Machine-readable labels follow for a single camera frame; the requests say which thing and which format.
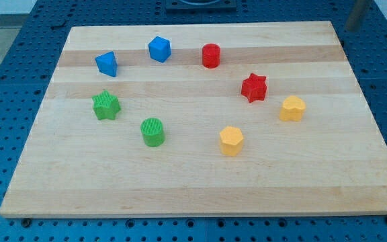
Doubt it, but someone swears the grey metal rod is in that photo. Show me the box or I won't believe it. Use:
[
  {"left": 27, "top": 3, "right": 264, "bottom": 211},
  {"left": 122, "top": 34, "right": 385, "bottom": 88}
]
[{"left": 345, "top": 0, "right": 372, "bottom": 32}]

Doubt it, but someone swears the green cylinder block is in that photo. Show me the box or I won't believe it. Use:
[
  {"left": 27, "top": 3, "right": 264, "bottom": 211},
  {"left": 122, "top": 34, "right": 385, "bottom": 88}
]
[{"left": 140, "top": 118, "right": 165, "bottom": 147}]

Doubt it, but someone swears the blue triangular prism block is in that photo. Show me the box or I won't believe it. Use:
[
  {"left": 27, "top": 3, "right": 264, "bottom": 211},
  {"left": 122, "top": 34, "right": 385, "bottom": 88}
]
[{"left": 95, "top": 51, "right": 118, "bottom": 77}]

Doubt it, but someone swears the wooden board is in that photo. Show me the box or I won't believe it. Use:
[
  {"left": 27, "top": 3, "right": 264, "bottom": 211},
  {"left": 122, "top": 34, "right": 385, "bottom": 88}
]
[{"left": 0, "top": 21, "right": 387, "bottom": 218}]

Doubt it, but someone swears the yellow heart block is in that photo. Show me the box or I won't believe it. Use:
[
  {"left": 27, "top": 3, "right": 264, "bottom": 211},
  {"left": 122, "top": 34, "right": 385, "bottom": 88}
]
[{"left": 279, "top": 95, "right": 306, "bottom": 122}]

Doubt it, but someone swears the blue cube block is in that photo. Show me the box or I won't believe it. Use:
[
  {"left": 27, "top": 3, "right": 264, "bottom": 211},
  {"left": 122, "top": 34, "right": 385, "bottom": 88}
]
[{"left": 148, "top": 36, "right": 171, "bottom": 63}]

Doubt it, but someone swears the green star block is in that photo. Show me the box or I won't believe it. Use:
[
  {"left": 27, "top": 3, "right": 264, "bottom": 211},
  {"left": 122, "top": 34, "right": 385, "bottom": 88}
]
[{"left": 91, "top": 90, "right": 121, "bottom": 120}]

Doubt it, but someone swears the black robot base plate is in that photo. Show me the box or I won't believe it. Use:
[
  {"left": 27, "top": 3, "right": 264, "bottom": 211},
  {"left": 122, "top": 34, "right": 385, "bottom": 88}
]
[{"left": 165, "top": 0, "right": 237, "bottom": 12}]

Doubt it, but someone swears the yellow hexagon block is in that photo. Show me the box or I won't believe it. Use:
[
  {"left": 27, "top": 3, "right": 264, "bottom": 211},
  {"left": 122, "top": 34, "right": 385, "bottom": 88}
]
[{"left": 219, "top": 126, "right": 244, "bottom": 156}]

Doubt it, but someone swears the red cylinder block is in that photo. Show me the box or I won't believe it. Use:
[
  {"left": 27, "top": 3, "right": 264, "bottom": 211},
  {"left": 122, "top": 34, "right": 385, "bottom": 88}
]
[{"left": 202, "top": 43, "right": 220, "bottom": 69}]

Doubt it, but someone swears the red star block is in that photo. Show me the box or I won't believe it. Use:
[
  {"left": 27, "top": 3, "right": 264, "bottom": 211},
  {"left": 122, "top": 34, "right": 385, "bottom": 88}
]
[{"left": 241, "top": 73, "right": 267, "bottom": 103}]

